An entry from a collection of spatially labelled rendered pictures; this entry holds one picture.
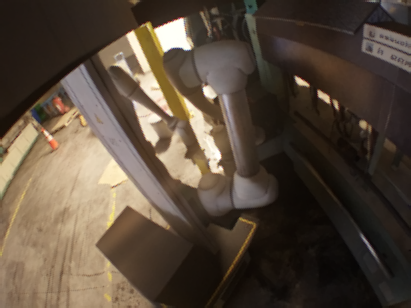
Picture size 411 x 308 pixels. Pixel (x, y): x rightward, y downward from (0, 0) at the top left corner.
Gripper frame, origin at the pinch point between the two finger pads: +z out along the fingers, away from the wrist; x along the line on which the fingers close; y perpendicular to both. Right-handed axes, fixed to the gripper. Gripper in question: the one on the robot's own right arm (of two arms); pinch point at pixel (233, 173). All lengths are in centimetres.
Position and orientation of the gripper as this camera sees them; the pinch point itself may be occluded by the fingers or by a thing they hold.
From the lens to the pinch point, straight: 139.9
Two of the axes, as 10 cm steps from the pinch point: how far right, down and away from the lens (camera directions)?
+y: -5.3, 6.8, -5.0
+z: 3.1, 7.1, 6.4
